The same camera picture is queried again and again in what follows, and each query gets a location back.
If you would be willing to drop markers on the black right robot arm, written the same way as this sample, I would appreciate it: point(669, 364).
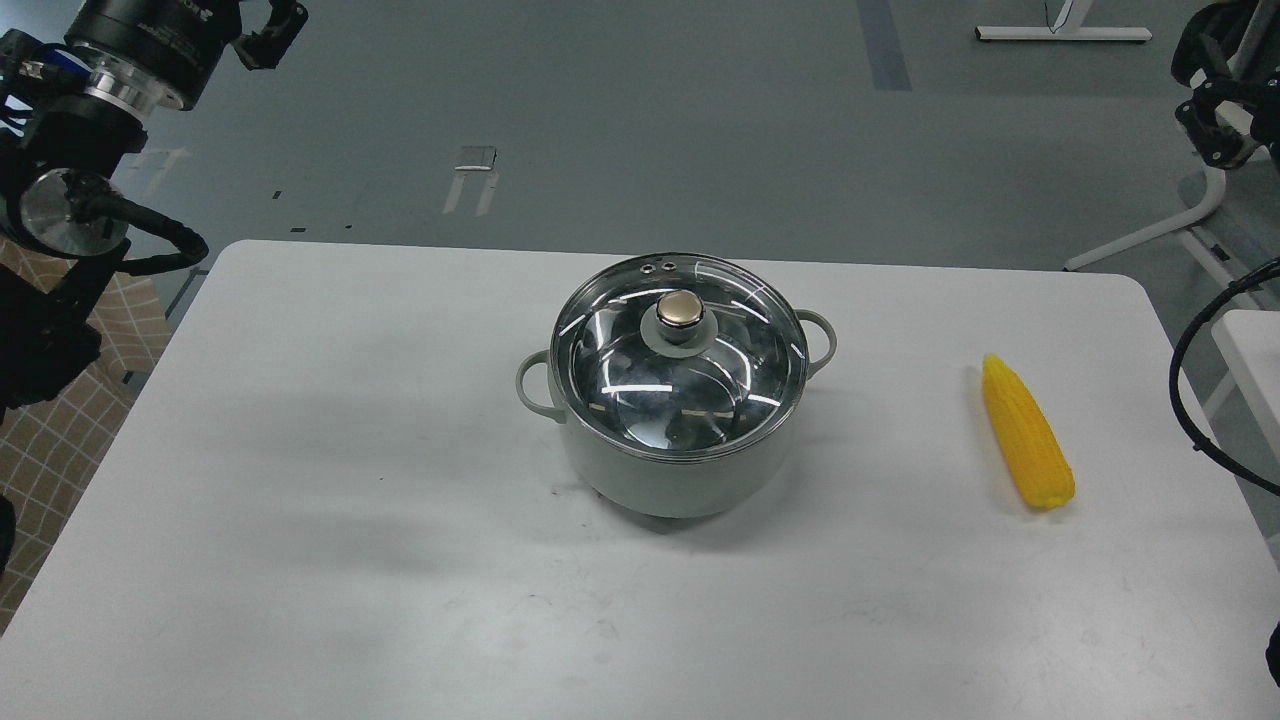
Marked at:
point(1227, 57)

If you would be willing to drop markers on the white stand base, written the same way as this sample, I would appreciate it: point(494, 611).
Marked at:
point(1068, 25)

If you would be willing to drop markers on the checkered beige cloth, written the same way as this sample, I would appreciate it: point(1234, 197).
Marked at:
point(50, 451)

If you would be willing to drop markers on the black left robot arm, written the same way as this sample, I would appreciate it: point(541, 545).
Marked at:
point(71, 112)

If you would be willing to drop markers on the yellow corn cob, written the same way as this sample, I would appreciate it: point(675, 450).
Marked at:
point(1032, 454)

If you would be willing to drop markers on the glass pot lid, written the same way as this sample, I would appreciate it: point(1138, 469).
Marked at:
point(683, 357)

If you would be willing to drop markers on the white side table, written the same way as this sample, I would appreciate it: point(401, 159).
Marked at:
point(1248, 341)

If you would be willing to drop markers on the grey-green steel pot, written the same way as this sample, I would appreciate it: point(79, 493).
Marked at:
point(661, 489)

